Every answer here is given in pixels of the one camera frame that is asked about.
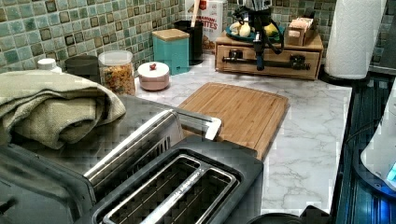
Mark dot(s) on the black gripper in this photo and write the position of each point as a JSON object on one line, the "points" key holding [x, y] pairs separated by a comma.
{"points": [[257, 13]]}

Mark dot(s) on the wooden drawer with black handle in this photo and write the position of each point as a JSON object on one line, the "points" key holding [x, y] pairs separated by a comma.
{"points": [[289, 63]]}

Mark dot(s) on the wooden drawer cabinet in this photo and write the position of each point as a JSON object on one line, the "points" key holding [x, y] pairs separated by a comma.
{"points": [[314, 45]]}

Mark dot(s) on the yellow toy lemon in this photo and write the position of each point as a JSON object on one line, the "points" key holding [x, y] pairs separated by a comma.
{"points": [[271, 30]]}

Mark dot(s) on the toy banana pieces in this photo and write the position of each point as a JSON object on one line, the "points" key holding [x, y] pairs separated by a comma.
{"points": [[240, 29]]}

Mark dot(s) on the blue plate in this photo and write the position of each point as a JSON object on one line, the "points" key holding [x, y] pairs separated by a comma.
{"points": [[274, 38]]}

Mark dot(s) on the Stash tea box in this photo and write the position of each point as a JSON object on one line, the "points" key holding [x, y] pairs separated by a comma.
{"points": [[300, 32]]}

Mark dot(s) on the cereal box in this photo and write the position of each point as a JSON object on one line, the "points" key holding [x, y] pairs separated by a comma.
{"points": [[213, 15]]}

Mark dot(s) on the black utensil holder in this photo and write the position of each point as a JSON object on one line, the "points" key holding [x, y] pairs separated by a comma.
{"points": [[195, 39]]}

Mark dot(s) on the wooden spoon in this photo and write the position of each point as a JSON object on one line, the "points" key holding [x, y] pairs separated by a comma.
{"points": [[194, 12]]}

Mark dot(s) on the bamboo cutting board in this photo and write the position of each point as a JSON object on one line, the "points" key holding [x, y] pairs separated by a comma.
{"points": [[250, 118]]}

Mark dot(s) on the teal canister with wooden lid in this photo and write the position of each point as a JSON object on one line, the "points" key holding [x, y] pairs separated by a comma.
{"points": [[172, 47]]}

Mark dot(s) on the paper towel roll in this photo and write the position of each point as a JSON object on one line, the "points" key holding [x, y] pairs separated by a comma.
{"points": [[355, 26]]}

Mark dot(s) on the pink bowl with white lid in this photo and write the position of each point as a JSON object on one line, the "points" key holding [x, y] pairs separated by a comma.
{"points": [[153, 76]]}

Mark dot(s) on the clear jar of cereal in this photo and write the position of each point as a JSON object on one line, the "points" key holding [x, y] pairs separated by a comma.
{"points": [[117, 71]]}

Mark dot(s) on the black two-slot toaster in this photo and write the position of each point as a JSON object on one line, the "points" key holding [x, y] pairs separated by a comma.
{"points": [[196, 181]]}

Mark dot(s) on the black cup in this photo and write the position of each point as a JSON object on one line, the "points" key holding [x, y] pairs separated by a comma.
{"points": [[86, 66]]}

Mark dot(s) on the black round base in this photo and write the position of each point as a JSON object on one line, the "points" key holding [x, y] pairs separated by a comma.
{"points": [[311, 215]]}

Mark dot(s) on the beige folded towel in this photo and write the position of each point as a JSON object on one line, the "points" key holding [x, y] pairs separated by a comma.
{"points": [[54, 108]]}

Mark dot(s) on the white capped bottle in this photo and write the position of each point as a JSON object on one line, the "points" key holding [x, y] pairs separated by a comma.
{"points": [[49, 64]]}

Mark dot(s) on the stainless steel toaster oven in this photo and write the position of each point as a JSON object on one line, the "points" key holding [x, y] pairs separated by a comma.
{"points": [[41, 185]]}

